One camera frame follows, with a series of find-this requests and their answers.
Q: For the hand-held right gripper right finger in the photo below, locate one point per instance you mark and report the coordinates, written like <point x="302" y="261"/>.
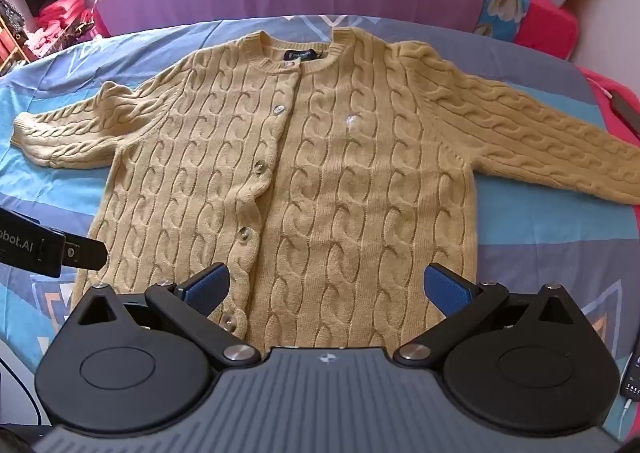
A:
<point x="445" y="287"/>

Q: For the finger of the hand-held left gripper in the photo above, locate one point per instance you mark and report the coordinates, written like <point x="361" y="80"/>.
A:
<point x="85" y="252"/>

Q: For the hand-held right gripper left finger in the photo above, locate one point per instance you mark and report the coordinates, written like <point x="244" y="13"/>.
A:
<point x="207" y="285"/>

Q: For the pile of pink red clothes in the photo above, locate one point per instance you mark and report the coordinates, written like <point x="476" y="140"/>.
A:
<point x="55" y="20"/>

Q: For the black phone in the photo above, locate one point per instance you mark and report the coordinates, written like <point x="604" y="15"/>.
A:
<point x="632" y="375"/>

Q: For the dark flat object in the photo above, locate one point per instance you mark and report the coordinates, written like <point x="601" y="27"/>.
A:
<point x="627" y="110"/>

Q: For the red blanket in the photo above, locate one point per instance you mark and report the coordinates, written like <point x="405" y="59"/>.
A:
<point x="600" y="83"/>

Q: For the pink red mattress cover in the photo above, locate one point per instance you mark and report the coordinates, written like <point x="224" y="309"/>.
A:
<point x="545" y="13"/>

